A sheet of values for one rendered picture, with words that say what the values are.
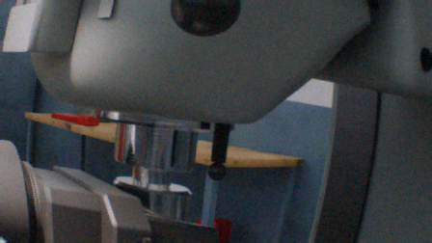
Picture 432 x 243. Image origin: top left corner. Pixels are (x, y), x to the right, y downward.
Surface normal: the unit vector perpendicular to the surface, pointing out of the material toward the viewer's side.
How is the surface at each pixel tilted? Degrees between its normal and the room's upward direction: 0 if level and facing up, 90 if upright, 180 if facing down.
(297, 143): 90
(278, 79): 122
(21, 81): 90
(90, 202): 64
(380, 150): 90
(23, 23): 90
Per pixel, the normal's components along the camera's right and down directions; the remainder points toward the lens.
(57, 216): 0.53, 0.11
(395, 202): -0.69, -0.04
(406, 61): 0.01, 0.05
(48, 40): 0.71, 0.12
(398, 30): -0.30, 0.02
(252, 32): 0.57, 0.57
